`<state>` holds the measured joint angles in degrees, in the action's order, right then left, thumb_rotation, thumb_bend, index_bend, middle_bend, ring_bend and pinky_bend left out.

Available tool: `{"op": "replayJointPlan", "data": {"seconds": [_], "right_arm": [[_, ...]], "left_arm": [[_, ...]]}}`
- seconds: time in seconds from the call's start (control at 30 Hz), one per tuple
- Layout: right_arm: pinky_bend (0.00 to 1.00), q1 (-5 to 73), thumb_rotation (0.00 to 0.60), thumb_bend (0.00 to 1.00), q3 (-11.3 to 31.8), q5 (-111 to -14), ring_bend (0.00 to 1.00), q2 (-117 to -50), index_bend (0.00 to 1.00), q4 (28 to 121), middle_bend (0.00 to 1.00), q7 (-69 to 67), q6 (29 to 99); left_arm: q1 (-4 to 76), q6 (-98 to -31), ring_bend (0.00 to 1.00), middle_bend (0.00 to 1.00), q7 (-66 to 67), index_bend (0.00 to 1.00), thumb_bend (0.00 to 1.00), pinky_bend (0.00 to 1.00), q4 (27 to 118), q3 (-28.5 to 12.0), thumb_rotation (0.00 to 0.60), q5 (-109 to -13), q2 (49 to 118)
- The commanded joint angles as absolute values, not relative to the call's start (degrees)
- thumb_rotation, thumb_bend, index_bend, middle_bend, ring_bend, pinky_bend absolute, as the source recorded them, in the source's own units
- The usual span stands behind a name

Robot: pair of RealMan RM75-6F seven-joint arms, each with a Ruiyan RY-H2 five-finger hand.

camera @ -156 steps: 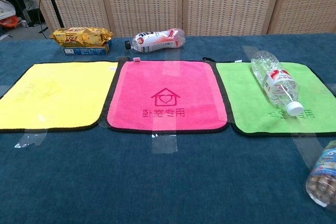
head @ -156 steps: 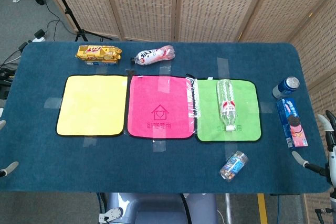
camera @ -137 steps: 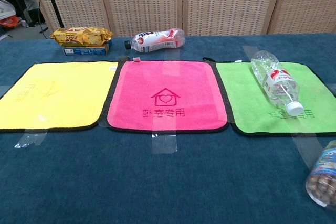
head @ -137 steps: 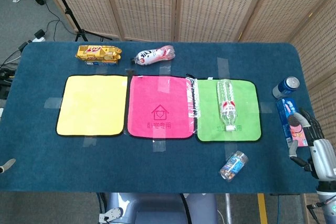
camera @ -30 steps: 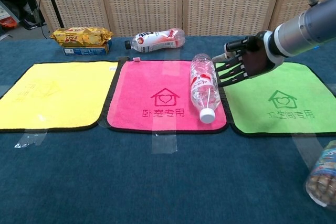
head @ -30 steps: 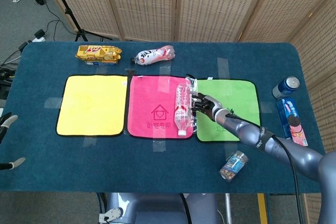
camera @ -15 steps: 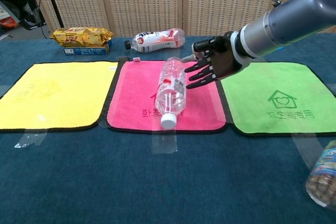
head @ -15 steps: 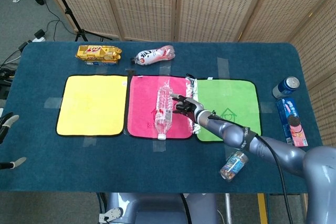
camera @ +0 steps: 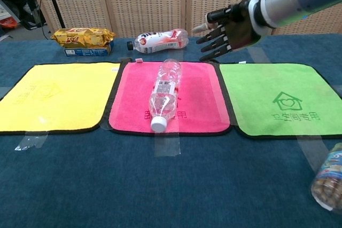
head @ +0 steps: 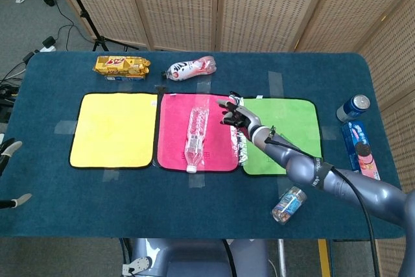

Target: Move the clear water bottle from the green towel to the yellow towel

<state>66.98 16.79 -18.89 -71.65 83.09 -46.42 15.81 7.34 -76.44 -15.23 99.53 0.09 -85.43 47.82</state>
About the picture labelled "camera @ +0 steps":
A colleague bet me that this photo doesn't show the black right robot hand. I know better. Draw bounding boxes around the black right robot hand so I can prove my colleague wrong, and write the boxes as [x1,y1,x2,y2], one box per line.
[191,0,265,62]

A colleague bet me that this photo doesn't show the clear water bottle white cap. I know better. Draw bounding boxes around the clear water bottle white cap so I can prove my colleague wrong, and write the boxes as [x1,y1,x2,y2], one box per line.
[148,58,183,133]

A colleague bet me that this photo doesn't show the drink bottle black cap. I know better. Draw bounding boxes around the drink bottle black cap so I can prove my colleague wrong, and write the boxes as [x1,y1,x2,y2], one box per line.
[126,28,190,54]

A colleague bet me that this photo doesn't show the clear tape strip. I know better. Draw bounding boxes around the clear tape strip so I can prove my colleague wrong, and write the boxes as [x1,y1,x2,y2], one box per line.
[295,131,331,171]
[14,131,49,152]
[154,131,182,158]
[245,45,270,65]

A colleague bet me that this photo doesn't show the pink towel house print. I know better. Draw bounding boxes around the pink towel house print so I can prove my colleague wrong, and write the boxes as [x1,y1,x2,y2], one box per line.
[108,61,236,137]

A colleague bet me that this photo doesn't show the green towel house print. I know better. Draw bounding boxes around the green towel house print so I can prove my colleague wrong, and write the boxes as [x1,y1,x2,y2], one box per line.
[219,62,342,140]

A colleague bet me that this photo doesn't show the blue cardboard box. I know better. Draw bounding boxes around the blue cardboard box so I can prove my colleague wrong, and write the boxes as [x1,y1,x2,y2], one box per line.
[63,40,115,57]

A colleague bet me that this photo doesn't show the gold snack package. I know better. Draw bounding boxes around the gold snack package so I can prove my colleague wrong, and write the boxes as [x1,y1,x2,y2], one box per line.
[50,27,116,49]

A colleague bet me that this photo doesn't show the clear plastic snack jar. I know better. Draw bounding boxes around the clear plastic snack jar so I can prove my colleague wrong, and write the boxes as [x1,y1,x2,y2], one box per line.
[309,142,342,214]

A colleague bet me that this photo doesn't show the yellow towel black trim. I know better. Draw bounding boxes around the yellow towel black trim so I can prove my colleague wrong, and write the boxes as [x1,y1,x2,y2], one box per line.
[0,62,121,136]

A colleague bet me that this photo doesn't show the orange bag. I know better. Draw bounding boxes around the orange bag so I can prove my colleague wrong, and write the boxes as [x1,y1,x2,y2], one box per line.
[0,17,19,29]

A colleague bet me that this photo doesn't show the black cable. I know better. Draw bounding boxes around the black cable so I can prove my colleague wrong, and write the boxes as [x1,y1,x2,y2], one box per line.
[33,0,54,41]

